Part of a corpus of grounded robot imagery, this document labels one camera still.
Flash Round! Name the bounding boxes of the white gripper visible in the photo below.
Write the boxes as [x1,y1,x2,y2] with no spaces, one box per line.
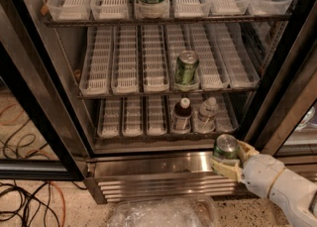
[210,141,285,198]

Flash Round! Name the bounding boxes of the green can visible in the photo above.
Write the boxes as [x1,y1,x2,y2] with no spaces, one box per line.
[214,134,240,160]
[175,51,199,85]

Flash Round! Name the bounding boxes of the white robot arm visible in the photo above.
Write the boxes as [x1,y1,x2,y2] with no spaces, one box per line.
[210,138,317,227]

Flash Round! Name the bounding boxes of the right glass fridge door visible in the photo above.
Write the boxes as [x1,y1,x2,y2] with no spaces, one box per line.
[245,4,317,171]

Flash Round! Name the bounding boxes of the stainless steel display fridge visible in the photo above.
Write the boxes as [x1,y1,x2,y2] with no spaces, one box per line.
[1,0,316,204]

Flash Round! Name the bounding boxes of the open glass fridge door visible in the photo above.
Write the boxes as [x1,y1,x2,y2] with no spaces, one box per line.
[0,0,91,181]

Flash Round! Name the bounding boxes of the clear water bottle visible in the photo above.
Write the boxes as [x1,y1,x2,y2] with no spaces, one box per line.
[197,97,219,134]

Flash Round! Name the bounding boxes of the brown bottle with white cap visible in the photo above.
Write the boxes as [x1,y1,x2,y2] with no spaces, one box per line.
[172,97,192,133]

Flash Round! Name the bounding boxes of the clear plastic bag container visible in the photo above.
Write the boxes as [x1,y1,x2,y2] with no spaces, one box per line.
[106,195,222,227]

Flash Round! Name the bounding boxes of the bottom wire shelf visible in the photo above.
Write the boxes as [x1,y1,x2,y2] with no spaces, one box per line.
[95,131,236,141]

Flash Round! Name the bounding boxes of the wire shelf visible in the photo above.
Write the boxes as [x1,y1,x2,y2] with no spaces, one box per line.
[43,14,291,28]
[77,87,258,100]
[95,131,236,141]

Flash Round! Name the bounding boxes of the middle wire shelf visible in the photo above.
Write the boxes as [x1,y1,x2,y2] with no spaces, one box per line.
[77,87,258,100]

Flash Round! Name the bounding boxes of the top wire shelf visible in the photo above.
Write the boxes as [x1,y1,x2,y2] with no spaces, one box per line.
[43,14,291,28]

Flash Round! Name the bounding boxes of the black and orange floor cables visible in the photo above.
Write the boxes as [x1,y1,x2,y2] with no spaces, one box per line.
[0,180,88,227]

